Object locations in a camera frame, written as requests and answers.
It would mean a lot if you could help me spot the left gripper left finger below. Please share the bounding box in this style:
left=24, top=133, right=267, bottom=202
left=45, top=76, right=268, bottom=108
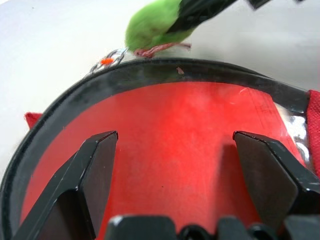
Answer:
left=11, top=129, right=119, bottom=240

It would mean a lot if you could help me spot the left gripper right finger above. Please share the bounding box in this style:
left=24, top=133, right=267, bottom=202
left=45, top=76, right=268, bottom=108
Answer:
left=232, top=130, right=320, bottom=225

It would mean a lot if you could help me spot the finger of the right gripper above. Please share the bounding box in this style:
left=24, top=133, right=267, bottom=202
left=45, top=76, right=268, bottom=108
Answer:
left=163, top=0, right=241, bottom=35

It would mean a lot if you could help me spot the green fluffy pompom charm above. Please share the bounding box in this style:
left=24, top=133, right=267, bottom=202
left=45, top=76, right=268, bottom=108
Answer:
left=124, top=0, right=198, bottom=59

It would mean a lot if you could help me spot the red table tennis paddle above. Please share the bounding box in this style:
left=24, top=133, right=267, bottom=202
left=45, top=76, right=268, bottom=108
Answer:
left=19, top=81, right=307, bottom=240

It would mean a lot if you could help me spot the black paddle case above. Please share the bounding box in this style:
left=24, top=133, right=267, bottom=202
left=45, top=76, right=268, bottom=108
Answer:
left=0, top=57, right=320, bottom=240

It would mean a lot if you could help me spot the silver chain with orange bead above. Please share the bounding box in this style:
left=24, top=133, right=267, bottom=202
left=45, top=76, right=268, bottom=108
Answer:
left=86, top=48, right=131, bottom=76

